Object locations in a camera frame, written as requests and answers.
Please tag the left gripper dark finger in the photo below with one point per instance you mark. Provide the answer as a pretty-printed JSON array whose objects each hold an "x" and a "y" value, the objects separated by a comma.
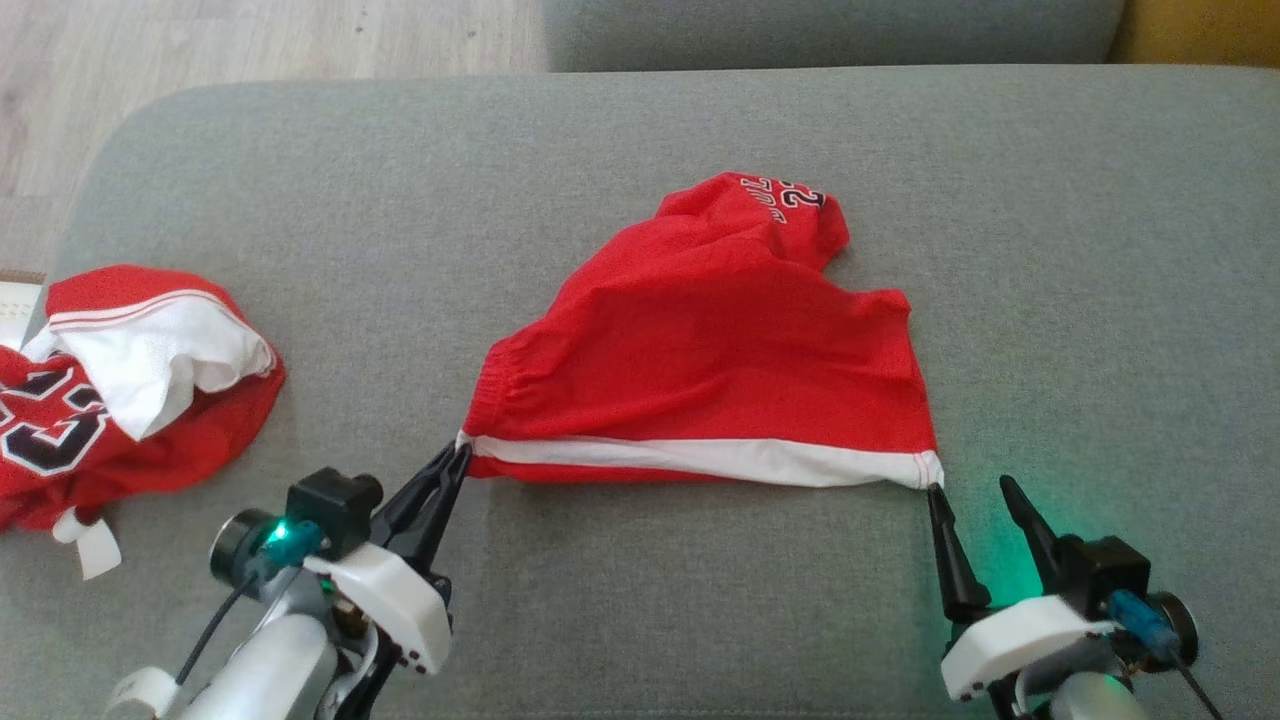
[
  {"x": 430, "y": 535},
  {"x": 415, "y": 495}
]

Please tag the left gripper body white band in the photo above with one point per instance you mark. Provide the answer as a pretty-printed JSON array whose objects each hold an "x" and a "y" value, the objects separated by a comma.
[{"x": 395, "y": 605}]

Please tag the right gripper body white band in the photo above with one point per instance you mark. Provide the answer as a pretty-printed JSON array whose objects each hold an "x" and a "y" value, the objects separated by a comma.
[{"x": 1010, "y": 640}]

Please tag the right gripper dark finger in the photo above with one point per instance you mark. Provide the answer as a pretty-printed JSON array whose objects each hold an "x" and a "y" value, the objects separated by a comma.
[
  {"x": 1040, "y": 540},
  {"x": 955, "y": 570}
]

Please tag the red white basketball jersey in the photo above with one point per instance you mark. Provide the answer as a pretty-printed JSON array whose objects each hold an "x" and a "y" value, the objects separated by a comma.
[{"x": 140, "y": 350}]

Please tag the red basketball shorts white stripe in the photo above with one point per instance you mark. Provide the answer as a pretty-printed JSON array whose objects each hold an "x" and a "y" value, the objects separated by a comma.
[{"x": 720, "y": 350}]

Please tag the grey fabric sofa seat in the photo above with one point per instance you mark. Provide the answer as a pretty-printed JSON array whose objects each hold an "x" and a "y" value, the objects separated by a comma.
[{"x": 640, "y": 620}]

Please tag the white laundry basket brown rim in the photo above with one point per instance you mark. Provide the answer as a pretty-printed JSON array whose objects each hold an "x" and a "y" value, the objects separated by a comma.
[{"x": 18, "y": 305}]

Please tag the yellow upholstered furniture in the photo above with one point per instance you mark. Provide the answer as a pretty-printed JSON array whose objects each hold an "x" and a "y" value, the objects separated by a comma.
[{"x": 1200, "y": 30}]

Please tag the grey sofa back cushion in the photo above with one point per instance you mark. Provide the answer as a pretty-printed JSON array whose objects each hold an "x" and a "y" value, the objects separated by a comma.
[{"x": 830, "y": 30}]

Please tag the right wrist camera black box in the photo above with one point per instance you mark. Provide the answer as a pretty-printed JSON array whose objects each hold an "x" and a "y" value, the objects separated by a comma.
[{"x": 1100, "y": 570}]

